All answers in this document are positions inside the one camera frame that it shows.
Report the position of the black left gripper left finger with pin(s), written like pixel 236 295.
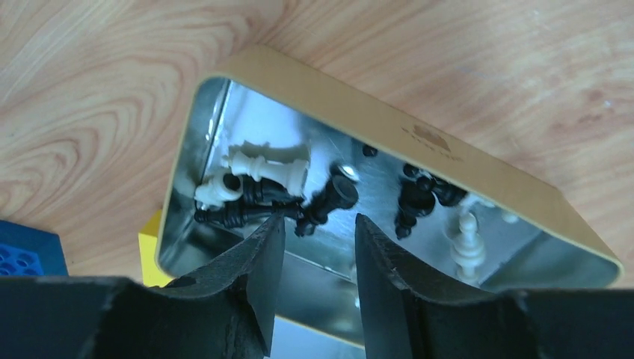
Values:
pixel 224 309

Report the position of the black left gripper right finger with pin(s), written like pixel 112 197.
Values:
pixel 411 310

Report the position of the white king chess piece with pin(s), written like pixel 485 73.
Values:
pixel 292 176

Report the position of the black bishop chess piece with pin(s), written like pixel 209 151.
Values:
pixel 238 214

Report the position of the black chess piece lying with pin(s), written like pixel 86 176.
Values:
pixel 338 193

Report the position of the silver tin lid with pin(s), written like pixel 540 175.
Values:
pixel 293 341

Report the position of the yellow wooden block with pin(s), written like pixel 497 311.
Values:
pixel 152 274

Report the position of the gold metal tin box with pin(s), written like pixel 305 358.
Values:
pixel 264 103

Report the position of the blue toy brick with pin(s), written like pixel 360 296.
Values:
pixel 26 251

